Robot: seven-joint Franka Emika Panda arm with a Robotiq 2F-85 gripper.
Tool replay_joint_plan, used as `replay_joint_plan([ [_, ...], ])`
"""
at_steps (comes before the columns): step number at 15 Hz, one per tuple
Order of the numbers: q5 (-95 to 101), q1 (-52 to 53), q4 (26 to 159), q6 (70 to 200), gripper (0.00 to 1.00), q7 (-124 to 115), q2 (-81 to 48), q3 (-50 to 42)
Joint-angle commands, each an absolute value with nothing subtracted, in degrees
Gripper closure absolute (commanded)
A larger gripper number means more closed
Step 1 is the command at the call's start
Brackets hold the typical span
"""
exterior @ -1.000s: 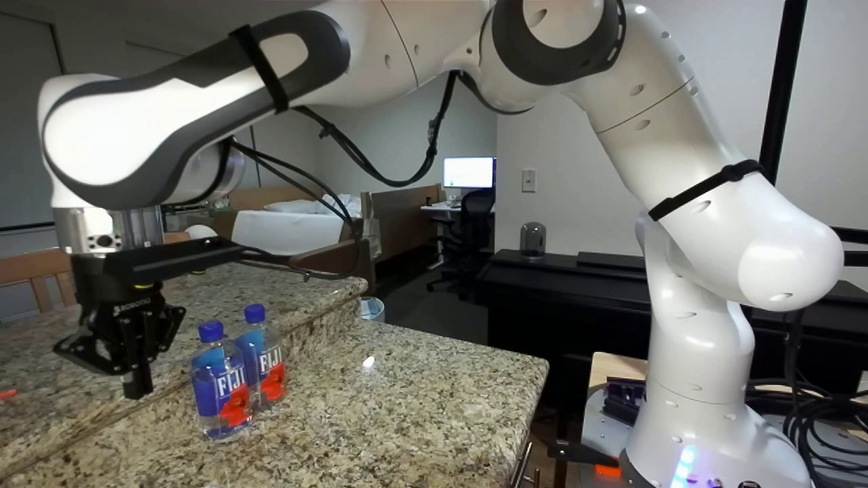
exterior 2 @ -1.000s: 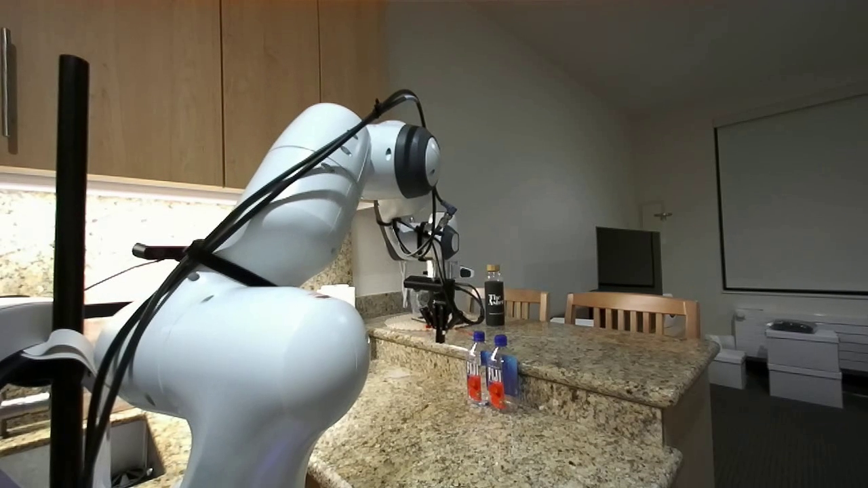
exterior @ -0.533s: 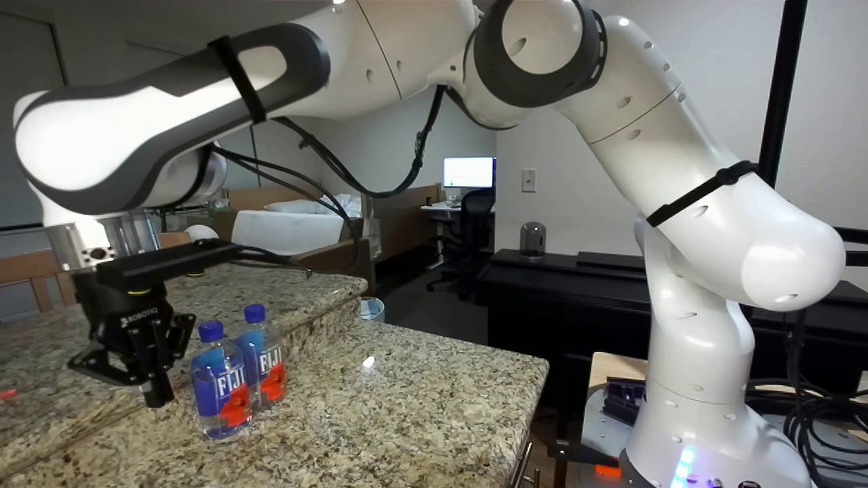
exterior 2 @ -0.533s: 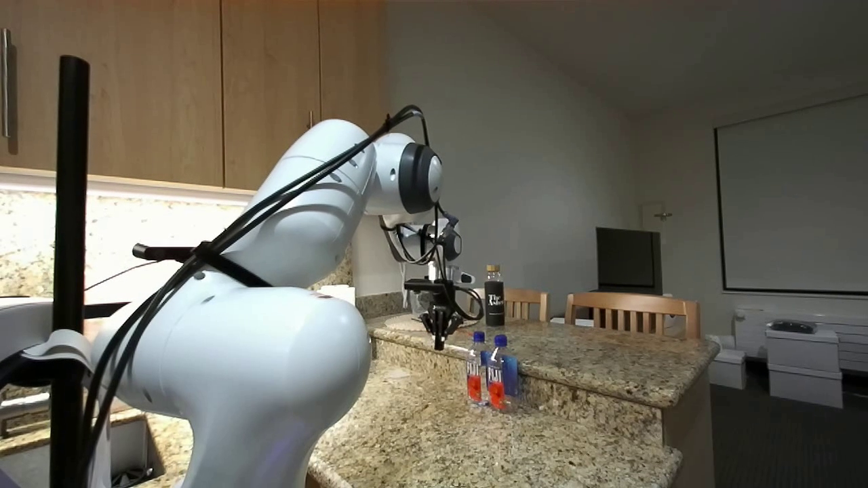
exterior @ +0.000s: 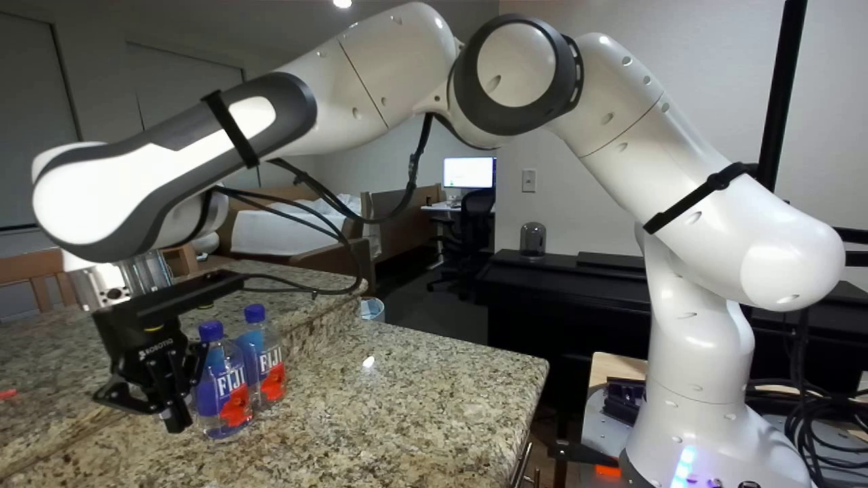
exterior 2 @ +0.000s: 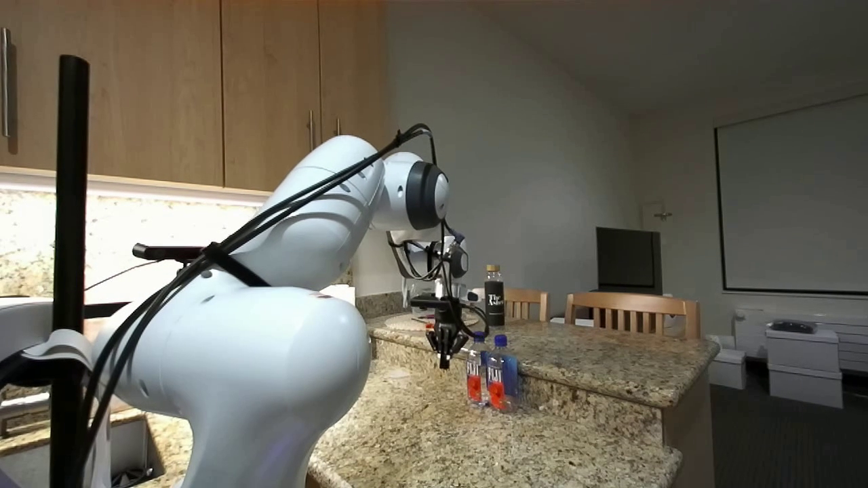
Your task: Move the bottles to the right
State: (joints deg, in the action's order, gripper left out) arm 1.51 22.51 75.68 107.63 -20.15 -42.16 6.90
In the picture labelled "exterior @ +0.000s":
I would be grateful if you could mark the blue black box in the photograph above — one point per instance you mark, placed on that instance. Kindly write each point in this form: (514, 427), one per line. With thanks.
(626, 400)

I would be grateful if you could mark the round ceiling light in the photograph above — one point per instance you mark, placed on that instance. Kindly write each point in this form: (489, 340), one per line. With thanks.
(344, 3)

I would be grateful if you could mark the grey cylindrical speaker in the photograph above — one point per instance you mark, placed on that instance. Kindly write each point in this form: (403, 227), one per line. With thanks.
(532, 237)

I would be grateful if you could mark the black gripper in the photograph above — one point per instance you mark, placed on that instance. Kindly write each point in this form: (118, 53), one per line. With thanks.
(144, 347)

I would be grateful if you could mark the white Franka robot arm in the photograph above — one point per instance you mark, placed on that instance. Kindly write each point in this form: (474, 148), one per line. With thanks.
(679, 180)

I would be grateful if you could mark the clear plastic cup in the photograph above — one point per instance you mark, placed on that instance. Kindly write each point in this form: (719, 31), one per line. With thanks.
(372, 311)

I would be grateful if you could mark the brown wooden bed frame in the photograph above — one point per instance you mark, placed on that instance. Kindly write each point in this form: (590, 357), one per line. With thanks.
(407, 227)

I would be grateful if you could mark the black office chair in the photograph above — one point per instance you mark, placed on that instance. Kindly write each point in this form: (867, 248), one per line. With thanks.
(470, 233)

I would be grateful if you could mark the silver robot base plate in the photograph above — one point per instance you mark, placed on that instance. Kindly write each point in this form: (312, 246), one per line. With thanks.
(607, 424)

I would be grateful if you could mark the light wooden robot table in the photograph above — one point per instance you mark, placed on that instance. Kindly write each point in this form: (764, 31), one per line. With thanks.
(619, 366)

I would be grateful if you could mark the grey wall screen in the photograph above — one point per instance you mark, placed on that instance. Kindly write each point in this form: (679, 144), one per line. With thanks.
(30, 117)

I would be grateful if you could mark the small orange object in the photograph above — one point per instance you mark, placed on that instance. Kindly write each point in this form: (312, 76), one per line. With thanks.
(609, 471)

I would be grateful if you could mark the black vertical pole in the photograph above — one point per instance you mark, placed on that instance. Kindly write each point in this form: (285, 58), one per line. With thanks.
(779, 90)

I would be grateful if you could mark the Fiji water bottle blue cap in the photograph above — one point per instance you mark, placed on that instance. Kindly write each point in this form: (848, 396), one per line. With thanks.
(268, 361)
(220, 389)

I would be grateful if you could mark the small red object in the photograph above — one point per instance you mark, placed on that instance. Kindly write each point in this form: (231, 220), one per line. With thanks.
(7, 395)

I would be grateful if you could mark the white bed mattress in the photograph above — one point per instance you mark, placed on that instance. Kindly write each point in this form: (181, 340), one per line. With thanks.
(281, 231)

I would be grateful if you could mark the wooden chair back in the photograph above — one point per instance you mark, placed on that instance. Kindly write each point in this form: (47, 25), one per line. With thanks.
(37, 267)

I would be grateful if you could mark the white wall outlet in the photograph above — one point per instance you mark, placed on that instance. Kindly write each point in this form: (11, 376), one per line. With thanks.
(527, 180)

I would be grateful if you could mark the lit computer monitor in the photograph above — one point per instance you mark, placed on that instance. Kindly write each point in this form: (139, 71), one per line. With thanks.
(468, 171)

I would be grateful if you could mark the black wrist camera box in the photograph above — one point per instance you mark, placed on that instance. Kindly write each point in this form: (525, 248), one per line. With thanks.
(173, 293)

